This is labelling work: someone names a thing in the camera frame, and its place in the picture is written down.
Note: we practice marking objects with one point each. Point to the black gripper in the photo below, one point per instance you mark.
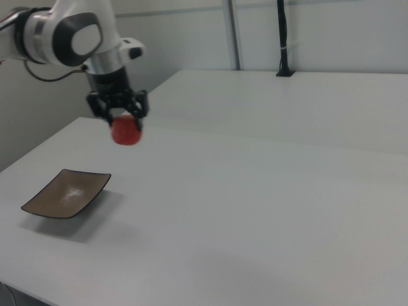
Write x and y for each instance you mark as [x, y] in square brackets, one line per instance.
[108, 84]

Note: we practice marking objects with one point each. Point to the red apple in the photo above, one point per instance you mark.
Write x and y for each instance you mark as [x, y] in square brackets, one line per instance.
[127, 131]

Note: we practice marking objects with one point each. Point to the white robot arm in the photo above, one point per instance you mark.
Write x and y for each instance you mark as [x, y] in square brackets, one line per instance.
[63, 32]

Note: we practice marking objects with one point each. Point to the square brown ceramic plate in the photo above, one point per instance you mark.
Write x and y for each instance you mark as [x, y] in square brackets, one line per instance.
[68, 195]

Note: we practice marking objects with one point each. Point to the black pole with clamp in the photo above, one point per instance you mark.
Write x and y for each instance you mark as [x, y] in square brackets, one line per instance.
[283, 41]

